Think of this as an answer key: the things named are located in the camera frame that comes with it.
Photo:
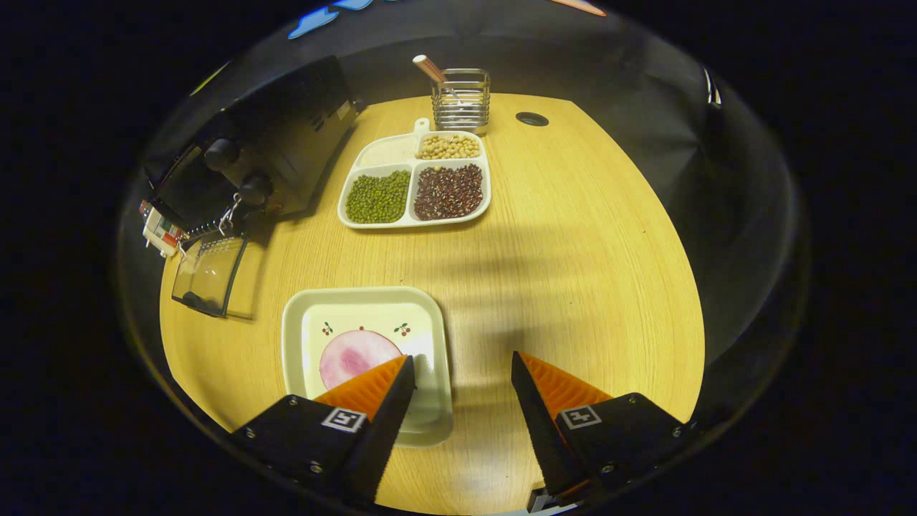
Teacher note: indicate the square cream plate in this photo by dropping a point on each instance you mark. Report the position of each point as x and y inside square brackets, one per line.
[301, 337]

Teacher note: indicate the white rice pile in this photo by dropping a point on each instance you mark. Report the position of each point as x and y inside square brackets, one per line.
[387, 152]

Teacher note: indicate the white countertop appliance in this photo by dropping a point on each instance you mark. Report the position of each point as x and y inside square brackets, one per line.
[161, 231]

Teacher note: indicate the pink round food slice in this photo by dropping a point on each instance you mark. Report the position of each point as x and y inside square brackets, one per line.
[351, 358]

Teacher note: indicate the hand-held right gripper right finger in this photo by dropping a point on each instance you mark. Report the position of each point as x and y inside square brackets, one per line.
[537, 423]

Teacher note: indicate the yellow soybeans pile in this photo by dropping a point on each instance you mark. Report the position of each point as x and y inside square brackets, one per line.
[448, 147]

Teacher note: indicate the red beans pile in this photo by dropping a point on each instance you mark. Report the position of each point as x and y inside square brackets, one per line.
[448, 192]

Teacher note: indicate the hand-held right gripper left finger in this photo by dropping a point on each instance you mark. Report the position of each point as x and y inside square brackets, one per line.
[383, 430]

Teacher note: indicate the black electric oven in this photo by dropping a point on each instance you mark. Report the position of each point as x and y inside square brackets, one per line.
[301, 136]

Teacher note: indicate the green mung beans pile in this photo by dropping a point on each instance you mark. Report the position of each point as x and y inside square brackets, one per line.
[378, 197]

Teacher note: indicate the white divided tray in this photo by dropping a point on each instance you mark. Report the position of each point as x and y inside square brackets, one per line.
[412, 166]

